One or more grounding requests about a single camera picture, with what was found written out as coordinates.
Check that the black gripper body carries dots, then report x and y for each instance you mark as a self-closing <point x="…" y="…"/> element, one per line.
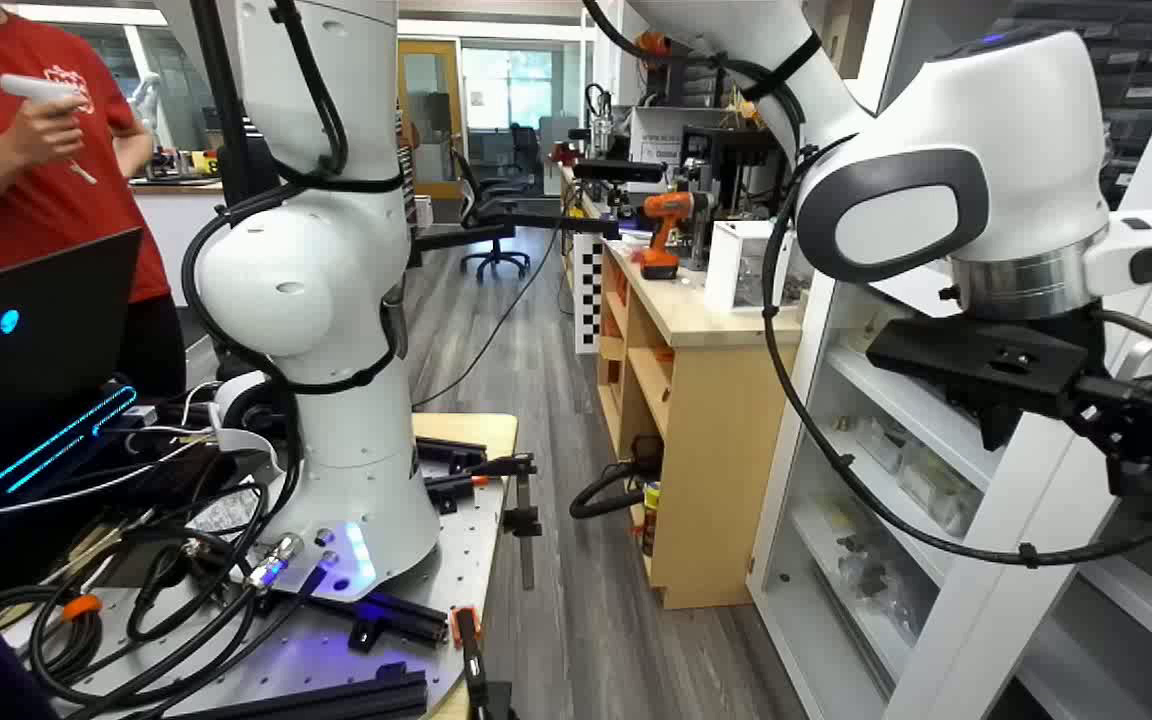
<point x="1131" y="422"/>

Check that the white handheld controller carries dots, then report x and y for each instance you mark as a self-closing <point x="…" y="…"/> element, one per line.
<point x="37" y="88"/>

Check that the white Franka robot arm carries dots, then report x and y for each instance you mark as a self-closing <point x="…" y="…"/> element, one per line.
<point x="323" y="283"/>

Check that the bare person hand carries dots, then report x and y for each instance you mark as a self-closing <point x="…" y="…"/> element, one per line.
<point x="52" y="133"/>

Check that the clear plastic parts bag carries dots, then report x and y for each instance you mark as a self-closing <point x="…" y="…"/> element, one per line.
<point x="930" y="487"/>
<point x="879" y="582"/>

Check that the white glass shelf cabinet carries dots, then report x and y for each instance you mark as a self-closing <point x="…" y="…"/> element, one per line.
<point x="897" y="402"/>

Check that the light wooden cabinet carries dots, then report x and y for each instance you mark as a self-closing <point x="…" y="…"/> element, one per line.
<point x="721" y="452"/>

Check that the white box clear window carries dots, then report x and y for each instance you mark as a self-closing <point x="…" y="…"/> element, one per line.
<point x="727" y="264"/>

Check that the black benchtop machine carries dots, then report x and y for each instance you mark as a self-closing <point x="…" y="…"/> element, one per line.
<point x="739" y="172"/>

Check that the small yellow tool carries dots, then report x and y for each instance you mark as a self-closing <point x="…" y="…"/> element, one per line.
<point x="649" y="499"/>

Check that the black white checkerboard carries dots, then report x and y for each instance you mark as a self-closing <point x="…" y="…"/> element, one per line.
<point x="591" y="293"/>

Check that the orange hanging tool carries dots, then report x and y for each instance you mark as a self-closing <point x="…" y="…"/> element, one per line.
<point x="655" y="47"/>

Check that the black bar clamp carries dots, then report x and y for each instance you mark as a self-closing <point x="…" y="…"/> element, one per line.
<point x="470" y="481"/>

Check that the black office chair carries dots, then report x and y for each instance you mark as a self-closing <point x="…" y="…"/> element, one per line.
<point x="490" y="246"/>

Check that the black aluminium extrusion bar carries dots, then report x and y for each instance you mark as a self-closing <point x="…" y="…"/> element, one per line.
<point x="323" y="698"/>

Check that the black stand pole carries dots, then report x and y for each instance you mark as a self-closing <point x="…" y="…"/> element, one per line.
<point x="220" y="95"/>

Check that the person in red shirt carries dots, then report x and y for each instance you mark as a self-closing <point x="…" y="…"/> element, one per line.
<point x="68" y="226"/>

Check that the black laptop blue logo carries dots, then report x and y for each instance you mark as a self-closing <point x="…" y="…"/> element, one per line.
<point x="40" y="335"/>

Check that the black box blue light strips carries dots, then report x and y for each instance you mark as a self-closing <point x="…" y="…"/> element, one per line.
<point x="18" y="467"/>

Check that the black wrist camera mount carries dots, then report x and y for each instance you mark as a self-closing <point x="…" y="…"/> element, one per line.
<point x="923" y="353"/>

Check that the small black bracket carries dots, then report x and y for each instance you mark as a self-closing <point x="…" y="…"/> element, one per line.
<point x="396" y="622"/>

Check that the yellow door frame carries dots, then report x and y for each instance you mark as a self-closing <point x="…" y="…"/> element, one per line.
<point x="406" y="120"/>

